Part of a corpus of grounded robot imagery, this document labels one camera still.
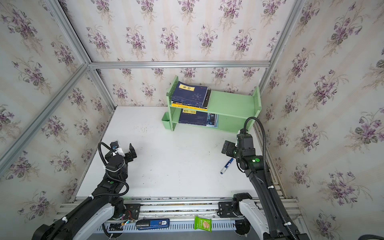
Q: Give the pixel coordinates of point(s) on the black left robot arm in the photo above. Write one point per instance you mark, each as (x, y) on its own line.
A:
(104, 203)

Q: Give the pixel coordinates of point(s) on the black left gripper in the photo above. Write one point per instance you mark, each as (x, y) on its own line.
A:
(129, 152)

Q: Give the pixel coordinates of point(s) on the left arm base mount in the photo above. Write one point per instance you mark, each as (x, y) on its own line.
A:
(126, 212)

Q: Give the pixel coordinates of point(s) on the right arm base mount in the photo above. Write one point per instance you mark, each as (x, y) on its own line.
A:
(231, 209)

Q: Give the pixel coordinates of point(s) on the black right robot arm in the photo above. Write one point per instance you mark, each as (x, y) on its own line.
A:
(271, 220)

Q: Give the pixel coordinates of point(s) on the yellow cartoon cover book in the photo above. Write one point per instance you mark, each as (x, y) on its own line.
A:
(188, 107)

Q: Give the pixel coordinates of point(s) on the blue white marker pen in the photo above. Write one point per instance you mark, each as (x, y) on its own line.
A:
(224, 169)

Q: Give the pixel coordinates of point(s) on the dark blue thick book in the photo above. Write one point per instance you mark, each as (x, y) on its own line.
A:
(192, 117)

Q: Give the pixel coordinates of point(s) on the blue book yellow label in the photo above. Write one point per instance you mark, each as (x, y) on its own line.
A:
(206, 102)

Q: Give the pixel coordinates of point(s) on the green wooden bookshelf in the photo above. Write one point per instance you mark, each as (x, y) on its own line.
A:
(232, 109)

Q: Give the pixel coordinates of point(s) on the green snack packet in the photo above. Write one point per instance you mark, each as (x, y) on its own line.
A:
(203, 224)

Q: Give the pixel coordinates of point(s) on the sci-fi cover magazine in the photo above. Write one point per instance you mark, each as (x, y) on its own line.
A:
(212, 120)

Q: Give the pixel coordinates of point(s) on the green pen holder cup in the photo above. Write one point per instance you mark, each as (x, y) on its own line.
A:
(166, 121)

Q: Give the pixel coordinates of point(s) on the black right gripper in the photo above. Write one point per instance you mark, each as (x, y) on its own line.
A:
(228, 147)

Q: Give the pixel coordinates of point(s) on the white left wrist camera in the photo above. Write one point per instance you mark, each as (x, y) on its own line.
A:
(115, 150)

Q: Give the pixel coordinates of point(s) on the black cover book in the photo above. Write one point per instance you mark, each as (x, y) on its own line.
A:
(194, 105)

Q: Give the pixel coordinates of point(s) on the blue black handheld device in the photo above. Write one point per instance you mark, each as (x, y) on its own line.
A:
(152, 224)

